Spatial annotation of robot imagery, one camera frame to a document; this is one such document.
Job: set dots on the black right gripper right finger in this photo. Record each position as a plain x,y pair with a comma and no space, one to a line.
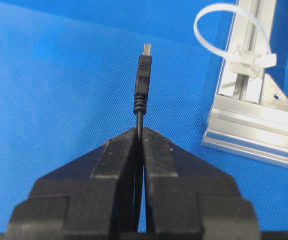
188,198

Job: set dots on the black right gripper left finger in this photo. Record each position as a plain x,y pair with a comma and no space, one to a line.
91,197

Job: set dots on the blue cloth mat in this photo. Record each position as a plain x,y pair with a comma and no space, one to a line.
67,78

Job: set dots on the aluminium profile frame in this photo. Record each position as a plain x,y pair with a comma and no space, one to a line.
237,123

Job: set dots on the metal corner bracket lower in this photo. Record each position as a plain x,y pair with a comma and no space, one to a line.
272,95

